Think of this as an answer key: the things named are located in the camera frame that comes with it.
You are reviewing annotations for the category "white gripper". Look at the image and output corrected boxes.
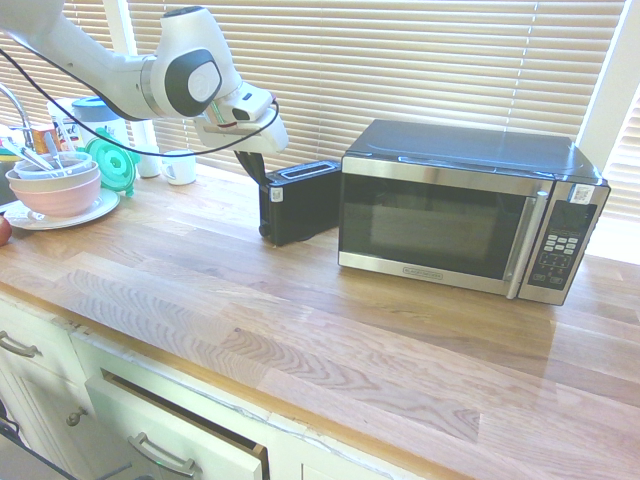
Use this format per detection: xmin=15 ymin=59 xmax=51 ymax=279
xmin=193 ymin=106 xmax=290 ymax=187

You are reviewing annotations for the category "black slim toaster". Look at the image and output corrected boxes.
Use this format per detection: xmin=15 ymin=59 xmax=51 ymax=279
xmin=257 ymin=159 xmax=344 ymax=248

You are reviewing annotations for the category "white ceramic mug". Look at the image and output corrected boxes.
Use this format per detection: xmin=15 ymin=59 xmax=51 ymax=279
xmin=160 ymin=149 xmax=198 ymax=187

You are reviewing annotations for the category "small white cup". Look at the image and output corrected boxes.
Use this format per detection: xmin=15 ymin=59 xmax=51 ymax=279
xmin=136 ymin=151 xmax=162 ymax=180

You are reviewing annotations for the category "green clip-on lid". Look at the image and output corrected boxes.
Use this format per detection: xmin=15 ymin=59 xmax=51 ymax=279
xmin=83 ymin=126 xmax=141 ymax=198

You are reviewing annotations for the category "white round plate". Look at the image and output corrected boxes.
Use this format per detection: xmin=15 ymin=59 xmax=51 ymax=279
xmin=2 ymin=187 xmax=123 ymax=232

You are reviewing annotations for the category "clear jug with blue lid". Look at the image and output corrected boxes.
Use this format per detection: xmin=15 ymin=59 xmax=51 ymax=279
xmin=71 ymin=95 xmax=124 ymax=147

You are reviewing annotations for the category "wide beige window blind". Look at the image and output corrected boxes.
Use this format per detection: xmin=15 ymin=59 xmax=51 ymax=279
xmin=125 ymin=0 xmax=629 ymax=175

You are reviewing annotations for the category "clear plastic food container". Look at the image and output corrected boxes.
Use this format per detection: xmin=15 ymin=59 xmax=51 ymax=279
xmin=13 ymin=151 xmax=95 ymax=182

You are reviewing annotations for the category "cream bowl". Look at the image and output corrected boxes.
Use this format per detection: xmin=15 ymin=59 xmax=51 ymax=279
xmin=4 ymin=160 xmax=102 ymax=195

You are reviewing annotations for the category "black steel microwave oven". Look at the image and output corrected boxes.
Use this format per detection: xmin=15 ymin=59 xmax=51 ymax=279
xmin=337 ymin=118 xmax=612 ymax=307

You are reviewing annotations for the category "Lysol wipes canister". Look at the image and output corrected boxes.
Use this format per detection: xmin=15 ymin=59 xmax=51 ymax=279
xmin=46 ymin=98 xmax=85 ymax=154

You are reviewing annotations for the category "pink bowl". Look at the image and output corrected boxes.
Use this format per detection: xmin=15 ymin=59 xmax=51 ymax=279
xmin=8 ymin=172 xmax=104 ymax=218

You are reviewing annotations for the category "orange bottle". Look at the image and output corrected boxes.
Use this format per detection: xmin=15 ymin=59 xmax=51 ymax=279
xmin=31 ymin=124 xmax=62 ymax=155

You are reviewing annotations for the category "metal spoon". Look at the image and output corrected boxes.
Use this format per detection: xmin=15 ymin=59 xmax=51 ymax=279
xmin=4 ymin=138 xmax=57 ymax=174

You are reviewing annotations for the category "narrow beige window blind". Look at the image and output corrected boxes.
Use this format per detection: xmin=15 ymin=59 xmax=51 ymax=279
xmin=49 ymin=0 xmax=117 ymax=54
xmin=606 ymin=83 xmax=640 ymax=222

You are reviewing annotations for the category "chrome kitchen faucet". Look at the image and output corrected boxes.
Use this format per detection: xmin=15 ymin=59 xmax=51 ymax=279
xmin=0 ymin=82 xmax=37 ymax=151

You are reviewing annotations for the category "white open drawer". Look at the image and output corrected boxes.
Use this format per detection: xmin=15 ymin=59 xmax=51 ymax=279
xmin=83 ymin=368 xmax=270 ymax=480

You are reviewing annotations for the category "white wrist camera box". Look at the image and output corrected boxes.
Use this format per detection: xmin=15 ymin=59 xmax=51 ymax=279
xmin=230 ymin=87 xmax=274 ymax=124

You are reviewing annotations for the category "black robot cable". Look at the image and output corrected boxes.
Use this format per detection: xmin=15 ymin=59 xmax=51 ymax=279
xmin=0 ymin=47 xmax=281 ymax=158

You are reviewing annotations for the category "metal cabinet bar handle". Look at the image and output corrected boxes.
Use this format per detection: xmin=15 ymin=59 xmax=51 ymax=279
xmin=0 ymin=329 xmax=42 ymax=359

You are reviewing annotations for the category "metal drawer pull handle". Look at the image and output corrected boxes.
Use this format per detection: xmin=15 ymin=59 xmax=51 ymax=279
xmin=126 ymin=431 xmax=200 ymax=478

